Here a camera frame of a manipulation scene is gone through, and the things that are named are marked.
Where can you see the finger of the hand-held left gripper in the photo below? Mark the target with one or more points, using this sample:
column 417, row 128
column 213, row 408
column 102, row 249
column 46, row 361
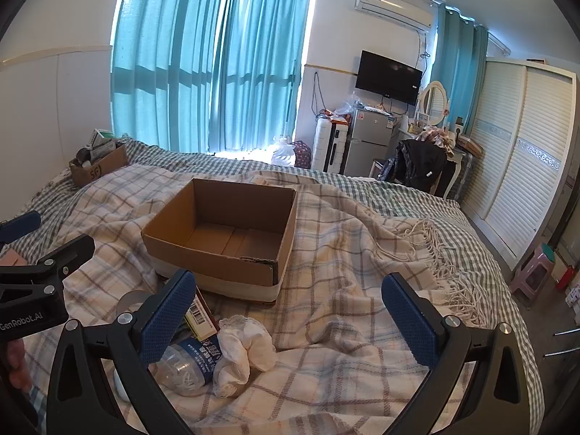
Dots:
column 68, row 251
column 20, row 226

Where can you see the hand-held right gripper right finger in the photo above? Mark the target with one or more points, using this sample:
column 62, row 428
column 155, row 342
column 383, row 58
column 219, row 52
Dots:
column 410, row 321

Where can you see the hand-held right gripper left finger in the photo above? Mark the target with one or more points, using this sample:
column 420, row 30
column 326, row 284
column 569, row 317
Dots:
column 168, row 319

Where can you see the clear plastic water bottle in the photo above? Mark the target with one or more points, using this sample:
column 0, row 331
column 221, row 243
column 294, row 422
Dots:
column 185, row 367

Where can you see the white cloth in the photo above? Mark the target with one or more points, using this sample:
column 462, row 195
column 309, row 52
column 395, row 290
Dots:
column 244, row 349

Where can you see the brown cardboard box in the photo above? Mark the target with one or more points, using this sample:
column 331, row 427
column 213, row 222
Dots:
column 253, row 238

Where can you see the person's left hand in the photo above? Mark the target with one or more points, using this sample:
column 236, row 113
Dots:
column 19, row 365

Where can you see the pink flat object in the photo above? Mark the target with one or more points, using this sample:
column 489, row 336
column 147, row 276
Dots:
column 12, row 258

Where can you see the small red-brown barcode box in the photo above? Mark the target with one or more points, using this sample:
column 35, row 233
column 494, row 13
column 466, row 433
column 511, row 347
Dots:
column 202, row 320

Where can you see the small white round object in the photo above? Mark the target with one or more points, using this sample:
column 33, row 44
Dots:
column 120, row 385

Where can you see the small marked cardboard box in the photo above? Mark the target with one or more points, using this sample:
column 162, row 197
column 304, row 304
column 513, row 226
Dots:
column 106, row 165

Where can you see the dark tape dispenser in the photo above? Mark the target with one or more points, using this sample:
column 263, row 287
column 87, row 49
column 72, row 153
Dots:
column 84, row 156

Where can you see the beige plaid fringed blanket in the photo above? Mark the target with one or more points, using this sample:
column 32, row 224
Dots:
column 340, row 258

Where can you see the green white small packet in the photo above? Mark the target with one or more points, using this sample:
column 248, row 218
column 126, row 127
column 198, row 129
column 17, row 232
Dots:
column 103, row 137

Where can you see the pink plastic stool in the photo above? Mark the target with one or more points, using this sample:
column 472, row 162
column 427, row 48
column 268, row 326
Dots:
column 532, row 274

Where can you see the metal chair legs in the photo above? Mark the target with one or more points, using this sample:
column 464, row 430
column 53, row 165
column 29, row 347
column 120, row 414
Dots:
column 562, row 333

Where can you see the black jacket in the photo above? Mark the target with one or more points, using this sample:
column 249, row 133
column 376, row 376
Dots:
column 421, row 163

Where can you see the red box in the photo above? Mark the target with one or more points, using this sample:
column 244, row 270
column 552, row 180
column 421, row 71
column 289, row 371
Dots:
column 565, row 278

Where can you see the white dressing table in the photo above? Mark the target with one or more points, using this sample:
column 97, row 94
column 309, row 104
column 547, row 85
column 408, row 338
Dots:
column 460, row 167

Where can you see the floral cloth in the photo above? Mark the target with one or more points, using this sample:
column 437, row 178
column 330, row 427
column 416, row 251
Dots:
column 435, row 138

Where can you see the silver small fridge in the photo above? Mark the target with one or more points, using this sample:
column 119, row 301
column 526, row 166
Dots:
column 369, row 140

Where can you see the white suitcase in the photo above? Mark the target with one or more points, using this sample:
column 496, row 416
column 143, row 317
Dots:
column 328, row 145

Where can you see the dark red patterned bag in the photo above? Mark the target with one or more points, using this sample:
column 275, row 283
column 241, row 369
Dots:
column 302, row 154

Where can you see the white plastic bag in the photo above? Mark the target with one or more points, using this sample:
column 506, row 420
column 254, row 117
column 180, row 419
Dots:
column 283, row 154

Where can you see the white louvered wardrobe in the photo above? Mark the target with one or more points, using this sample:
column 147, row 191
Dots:
column 521, row 145

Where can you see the wide teal curtain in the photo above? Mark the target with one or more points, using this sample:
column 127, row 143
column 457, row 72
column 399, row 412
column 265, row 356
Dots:
column 163, row 54

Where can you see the oval white vanity mirror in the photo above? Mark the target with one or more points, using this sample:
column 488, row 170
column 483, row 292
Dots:
column 434, row 102

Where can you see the clear plastic bag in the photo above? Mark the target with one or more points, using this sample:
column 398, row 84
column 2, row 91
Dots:
column 348, row 105

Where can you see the narrow teal curtain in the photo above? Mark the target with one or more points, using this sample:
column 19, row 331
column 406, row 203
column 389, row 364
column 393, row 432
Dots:
column 457, row 68

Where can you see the white air conditioner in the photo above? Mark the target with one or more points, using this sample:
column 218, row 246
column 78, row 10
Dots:
column 392, row 7

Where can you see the black wall television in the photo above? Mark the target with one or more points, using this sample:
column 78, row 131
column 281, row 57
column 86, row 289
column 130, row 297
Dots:
column 387, row 77

